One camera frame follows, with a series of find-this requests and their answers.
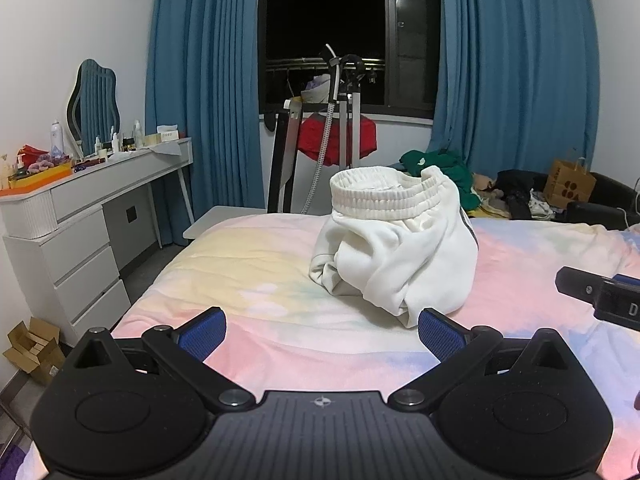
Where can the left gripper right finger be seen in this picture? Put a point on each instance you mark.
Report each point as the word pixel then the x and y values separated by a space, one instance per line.
pixel 510 407

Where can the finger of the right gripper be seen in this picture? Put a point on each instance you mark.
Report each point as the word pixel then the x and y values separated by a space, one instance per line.
pixel 614 300

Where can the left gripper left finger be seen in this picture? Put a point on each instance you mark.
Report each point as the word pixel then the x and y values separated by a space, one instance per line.
pixel 133 407

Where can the white sweatpants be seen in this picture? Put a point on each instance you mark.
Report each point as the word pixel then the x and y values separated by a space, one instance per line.
pixel 401 243

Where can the black clothes pile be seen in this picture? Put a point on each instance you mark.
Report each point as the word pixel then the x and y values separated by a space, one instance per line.
pixel 516 186

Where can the black sofa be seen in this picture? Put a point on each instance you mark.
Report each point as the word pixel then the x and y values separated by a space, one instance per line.
pixel 612 204

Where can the cardboard boxes on floor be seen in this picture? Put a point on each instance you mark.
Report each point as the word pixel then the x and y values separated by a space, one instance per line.
pixel 35 349

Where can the brown paper bag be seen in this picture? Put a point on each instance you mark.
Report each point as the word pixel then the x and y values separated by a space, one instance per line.
pixel 568 182

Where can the white dresser desk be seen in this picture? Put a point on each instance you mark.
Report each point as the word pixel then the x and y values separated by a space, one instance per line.
pixel 61 248

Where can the pastel tie-dye bed sheet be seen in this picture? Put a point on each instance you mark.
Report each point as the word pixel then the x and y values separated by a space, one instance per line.
pixel 287 332

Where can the white stool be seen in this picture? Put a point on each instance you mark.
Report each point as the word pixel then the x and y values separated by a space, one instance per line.
pixel 217 215

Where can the right blue curtain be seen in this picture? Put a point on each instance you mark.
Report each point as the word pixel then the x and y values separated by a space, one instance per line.
pixel 518 83

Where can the blue curtain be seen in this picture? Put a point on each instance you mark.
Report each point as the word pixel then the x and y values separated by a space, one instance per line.
pixel 202 78
pixel 518 83

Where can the green garment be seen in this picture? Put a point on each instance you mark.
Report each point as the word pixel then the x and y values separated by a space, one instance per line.
pixel 451 165

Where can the orange tray with items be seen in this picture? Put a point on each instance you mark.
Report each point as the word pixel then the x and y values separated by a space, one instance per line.
pixel 32 168

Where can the white spray bottle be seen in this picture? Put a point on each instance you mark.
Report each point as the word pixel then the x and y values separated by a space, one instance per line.
pixel 57 140

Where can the white box on desk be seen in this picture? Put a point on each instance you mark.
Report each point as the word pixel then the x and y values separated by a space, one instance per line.
pixel 168 133

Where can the left blue curtain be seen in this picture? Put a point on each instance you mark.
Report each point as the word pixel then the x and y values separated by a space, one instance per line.
pixel 202 78

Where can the red garment on rack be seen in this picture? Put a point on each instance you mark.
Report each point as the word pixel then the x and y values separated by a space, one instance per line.
pixel 311 132

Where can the dark window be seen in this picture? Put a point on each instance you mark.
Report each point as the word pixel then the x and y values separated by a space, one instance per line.
pixel 397 40

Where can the wavy frame mirror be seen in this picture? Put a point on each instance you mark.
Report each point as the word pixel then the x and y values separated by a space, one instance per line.
pixel 92 111

